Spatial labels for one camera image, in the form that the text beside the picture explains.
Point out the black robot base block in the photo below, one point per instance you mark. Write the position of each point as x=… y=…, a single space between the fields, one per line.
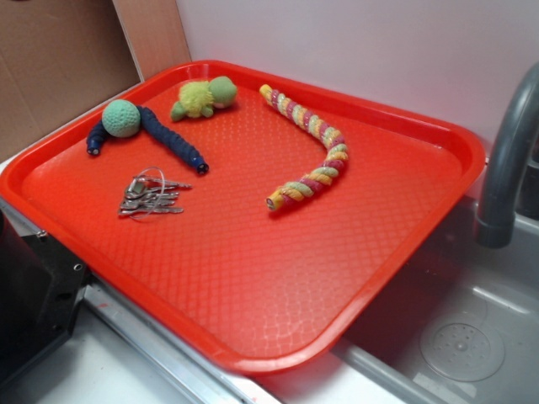
x=42 y=285

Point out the red plastic tray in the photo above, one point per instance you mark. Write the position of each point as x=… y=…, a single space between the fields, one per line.
x=255 y=291

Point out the bunch of silver keys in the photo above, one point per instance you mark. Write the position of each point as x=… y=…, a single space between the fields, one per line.
x=151 y=193

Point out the green plush turtle toy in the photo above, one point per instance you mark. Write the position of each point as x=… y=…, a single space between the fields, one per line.
x=200 y=99

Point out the green textured ball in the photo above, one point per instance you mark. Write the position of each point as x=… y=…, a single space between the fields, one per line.
x=121 y=119

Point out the grey toy sink basin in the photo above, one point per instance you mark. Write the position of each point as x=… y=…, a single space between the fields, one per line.
x=458 y=323

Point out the brown cardboard panel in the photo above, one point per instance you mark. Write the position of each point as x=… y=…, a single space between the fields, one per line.
x=59 y=59

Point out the grey sink faucet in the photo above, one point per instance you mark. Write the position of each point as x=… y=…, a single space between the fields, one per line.
x=510 y=186

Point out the multicolour twisted rope toy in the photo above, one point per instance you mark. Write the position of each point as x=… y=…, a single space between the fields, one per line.
x=323 y=175

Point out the dark blue rope toy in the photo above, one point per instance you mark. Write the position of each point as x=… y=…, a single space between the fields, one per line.
x=159 y=132

